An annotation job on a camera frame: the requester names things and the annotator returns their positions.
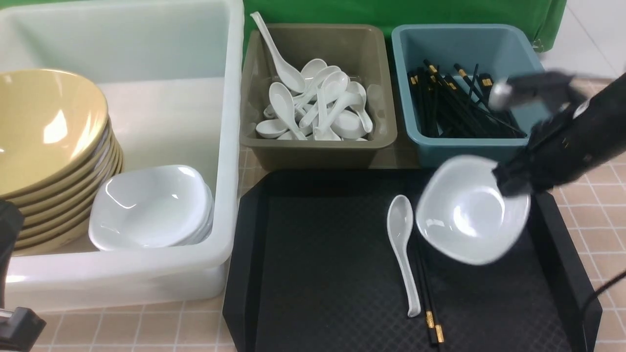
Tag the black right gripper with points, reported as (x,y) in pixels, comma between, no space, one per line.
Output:
(527,173)

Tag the white square dish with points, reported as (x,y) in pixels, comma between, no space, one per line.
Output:
(462,214)

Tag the white ceramic soup spoon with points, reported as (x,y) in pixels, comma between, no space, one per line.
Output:
(399,224)

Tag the black chopstick gold band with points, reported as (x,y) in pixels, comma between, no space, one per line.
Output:
(429,319)
(438,328)

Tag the yellow noodle bowl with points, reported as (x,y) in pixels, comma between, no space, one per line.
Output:
(50,120)

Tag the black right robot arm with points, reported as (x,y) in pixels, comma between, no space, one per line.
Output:
(580,135)

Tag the green cloth backdrop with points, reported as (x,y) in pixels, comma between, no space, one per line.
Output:
(539,20)

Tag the pile of black chopsticks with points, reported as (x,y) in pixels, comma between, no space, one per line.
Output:
(450,106)

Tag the blue plastic chopstick bin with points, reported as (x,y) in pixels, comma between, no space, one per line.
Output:
(498,49)

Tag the olive plastic spoon bin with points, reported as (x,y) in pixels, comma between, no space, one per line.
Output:
(359,50)

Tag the pile of white spoons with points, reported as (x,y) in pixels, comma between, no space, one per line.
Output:
(332,107)

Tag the white spoon leaning on bin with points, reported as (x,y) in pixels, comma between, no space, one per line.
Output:
(288,75)

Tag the black plastic serving tray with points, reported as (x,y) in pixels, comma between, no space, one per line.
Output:
(312,270)

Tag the large white plastic tub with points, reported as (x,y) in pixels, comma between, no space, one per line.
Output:
(171,73)

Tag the stack of white dishes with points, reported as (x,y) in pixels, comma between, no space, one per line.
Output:
(151,208)

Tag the stack of yellow bowls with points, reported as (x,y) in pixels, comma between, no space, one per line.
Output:
(57,212)

